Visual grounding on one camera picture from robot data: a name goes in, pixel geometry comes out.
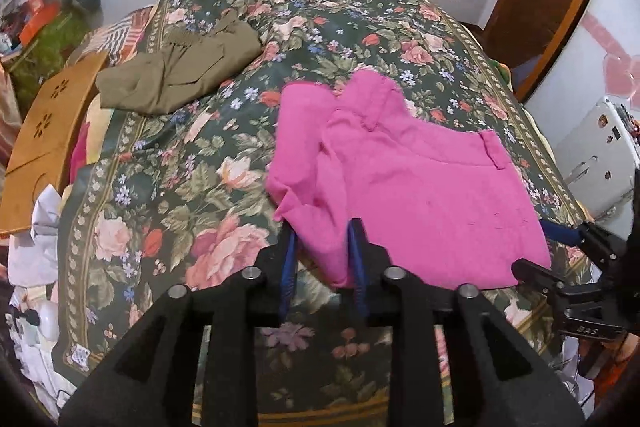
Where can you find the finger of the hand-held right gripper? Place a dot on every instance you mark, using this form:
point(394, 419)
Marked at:
point(560, 233)
point(535, 272)

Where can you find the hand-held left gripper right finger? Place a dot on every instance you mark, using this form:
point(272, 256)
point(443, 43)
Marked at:
point(357, 267)

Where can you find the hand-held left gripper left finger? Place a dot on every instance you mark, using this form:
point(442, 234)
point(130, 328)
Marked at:
point(286, 277)

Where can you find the pink pants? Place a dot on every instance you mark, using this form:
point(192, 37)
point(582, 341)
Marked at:
point(425, 197)

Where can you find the olive green pants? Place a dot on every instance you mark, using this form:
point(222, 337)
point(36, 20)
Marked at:
point(190, 62)

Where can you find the dark floral blanket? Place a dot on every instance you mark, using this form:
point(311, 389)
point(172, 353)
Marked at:
point(200, 167)

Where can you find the wooden lap desk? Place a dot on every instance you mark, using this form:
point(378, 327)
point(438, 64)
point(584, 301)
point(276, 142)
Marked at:
point(45, 132)

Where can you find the red white striped cloth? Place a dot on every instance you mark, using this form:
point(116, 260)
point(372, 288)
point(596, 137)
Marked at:
point(120, 34)

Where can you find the orange box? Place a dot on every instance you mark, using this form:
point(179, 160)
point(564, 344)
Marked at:
point(40, 14)

